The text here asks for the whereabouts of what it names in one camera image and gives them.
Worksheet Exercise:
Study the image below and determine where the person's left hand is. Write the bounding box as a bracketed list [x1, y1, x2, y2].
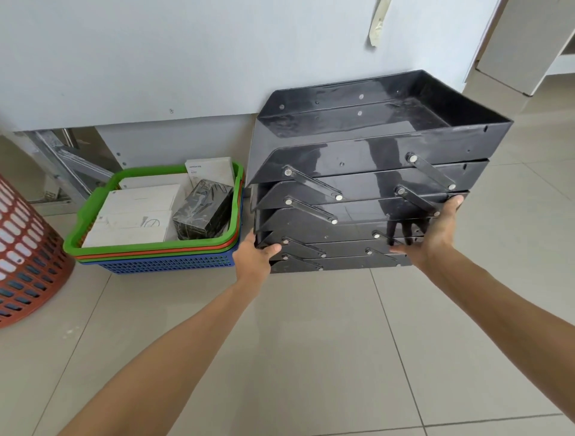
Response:
[232, 231, 283, 287]

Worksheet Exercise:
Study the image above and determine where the person's right hand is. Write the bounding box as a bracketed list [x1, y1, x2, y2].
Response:
[389, 194, 464, 271]

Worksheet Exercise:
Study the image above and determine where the black tiered document tray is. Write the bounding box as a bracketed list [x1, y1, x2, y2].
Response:
[246, 69, 515, 274]

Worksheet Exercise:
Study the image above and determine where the person's right forearm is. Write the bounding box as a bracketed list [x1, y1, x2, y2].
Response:
[415, 246, 575, 435]

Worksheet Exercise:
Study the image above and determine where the person's left forearm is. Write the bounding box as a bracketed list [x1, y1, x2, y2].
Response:
[57, 274, 273, 436]

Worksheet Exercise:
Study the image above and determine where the black plastic-wrapped box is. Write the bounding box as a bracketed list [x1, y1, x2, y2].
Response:
[172, 179, 234, 241]

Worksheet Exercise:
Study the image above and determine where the orange plastic basket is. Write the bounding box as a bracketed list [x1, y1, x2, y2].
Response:
[73, 234, 242, 261]

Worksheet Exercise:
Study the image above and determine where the blue plastic basket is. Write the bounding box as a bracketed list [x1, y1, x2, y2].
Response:
[77, 189, 247, 276]

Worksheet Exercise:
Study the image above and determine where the small white labelled box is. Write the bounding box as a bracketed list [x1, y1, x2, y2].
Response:
[184, 156, 234, 190]

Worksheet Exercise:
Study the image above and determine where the plain white box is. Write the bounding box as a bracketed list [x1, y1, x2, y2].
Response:
[119, 173, 192, 191]

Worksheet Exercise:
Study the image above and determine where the large white flat box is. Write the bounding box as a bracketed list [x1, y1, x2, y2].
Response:
[96, 184, 187, 217]

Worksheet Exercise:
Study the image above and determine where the white box with line drawing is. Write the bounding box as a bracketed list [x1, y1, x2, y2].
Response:
[82, 211, 177, 249]

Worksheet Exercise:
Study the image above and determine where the green plastic basket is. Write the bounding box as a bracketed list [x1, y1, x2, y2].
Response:
[63, 161, 246, 257]

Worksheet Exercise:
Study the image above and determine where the beige tape strip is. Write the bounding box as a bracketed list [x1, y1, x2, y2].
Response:
[369, 0, 391, 47]

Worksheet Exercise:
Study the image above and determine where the white cabinet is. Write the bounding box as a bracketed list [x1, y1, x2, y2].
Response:
[475, 0, 575, 97]

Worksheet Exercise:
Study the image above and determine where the orange perforated laundry basket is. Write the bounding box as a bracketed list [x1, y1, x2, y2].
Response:
[0, 174, 75, 328]

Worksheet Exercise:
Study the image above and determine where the grey metal support frame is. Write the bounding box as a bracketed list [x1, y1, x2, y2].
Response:
[15, 128, 116, 205]

